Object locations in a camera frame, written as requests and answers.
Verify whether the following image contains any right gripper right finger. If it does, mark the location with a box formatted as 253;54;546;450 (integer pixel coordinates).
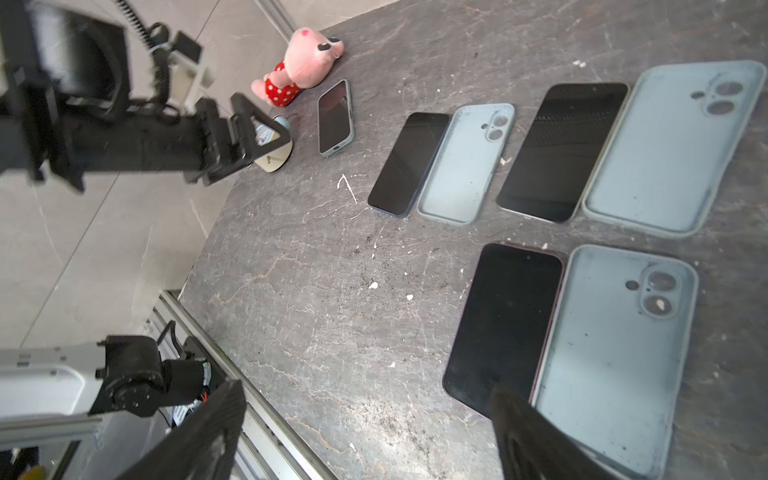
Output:
489;385;613;479

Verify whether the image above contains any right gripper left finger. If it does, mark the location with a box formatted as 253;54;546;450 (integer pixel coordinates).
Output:
120;380;247;480

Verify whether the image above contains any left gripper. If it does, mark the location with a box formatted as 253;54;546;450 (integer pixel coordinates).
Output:
184;93;293;185

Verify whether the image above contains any phone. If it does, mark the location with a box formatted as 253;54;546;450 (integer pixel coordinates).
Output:
367;112;451;218
317;79;354;157
496;83;630;223
442;243;564;418

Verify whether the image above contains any light case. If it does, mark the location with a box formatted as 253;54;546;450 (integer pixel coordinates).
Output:
417;103;516;226
531;245;699;479
582;60;767;238

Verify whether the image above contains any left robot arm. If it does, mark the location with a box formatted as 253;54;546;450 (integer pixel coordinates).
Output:
1;1;293;191

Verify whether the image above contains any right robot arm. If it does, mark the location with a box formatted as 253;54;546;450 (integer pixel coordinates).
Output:
1;335;331;479

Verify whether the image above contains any small cream alarm clock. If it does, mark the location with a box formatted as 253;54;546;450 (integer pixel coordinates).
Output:
253;123;293;173

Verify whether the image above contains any pink plush toy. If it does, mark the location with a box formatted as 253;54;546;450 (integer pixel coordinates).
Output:
251;27;345;108

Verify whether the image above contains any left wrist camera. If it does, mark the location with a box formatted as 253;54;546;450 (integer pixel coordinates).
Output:
168;31;216;115

